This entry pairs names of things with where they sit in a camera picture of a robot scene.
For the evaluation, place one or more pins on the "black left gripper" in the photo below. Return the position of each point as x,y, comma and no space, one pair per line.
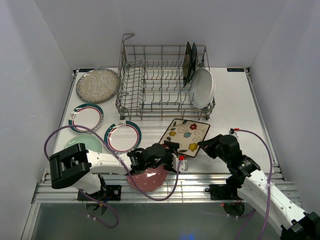
172,149

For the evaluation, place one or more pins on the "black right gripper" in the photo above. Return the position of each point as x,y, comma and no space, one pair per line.
207,145

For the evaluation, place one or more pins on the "cream floral square plate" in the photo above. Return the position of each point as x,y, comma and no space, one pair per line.
187,133

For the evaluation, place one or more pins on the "pink dotted scalloped plate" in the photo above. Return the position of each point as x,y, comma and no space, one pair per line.
151,179

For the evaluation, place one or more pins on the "white oval plate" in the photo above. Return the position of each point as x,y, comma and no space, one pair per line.
203,88

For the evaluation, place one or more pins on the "black floral square plate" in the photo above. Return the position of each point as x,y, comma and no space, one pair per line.
187,64

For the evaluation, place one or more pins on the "teal square plate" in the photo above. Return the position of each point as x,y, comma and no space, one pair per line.
194,60

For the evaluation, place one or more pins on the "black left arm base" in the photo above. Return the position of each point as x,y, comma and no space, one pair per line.
107,192

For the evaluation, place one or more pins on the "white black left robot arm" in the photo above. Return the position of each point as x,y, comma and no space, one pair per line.
79,167

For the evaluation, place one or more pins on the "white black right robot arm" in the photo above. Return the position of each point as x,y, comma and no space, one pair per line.
249,182

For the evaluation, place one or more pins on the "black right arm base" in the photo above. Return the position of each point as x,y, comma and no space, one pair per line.
226,191

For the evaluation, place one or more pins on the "white plate steam logo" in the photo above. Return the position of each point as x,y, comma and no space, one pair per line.
123,136

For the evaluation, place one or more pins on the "mint green flower plate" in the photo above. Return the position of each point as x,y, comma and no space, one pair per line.
91,142

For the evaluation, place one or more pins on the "dark logo sticker right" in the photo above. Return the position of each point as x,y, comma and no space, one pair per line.
236,69

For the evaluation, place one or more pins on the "dark logo sticker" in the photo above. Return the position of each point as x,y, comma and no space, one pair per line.
85,70
236,69

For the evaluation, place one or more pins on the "white plate green red rim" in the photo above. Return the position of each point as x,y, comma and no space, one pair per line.
89,115

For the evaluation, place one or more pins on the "speckled brown round plate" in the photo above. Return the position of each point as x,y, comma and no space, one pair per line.
97,85

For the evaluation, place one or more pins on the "dark logo sticker left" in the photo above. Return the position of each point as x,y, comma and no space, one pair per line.
85,70

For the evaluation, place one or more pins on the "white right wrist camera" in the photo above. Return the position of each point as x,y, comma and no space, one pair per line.
234,132

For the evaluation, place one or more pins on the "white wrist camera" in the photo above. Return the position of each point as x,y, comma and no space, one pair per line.
183,163
234,132

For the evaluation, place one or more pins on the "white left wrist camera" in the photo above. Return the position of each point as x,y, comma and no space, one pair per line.
183,163

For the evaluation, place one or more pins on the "grey wire dish rack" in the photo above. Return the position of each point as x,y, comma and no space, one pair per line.
152,84

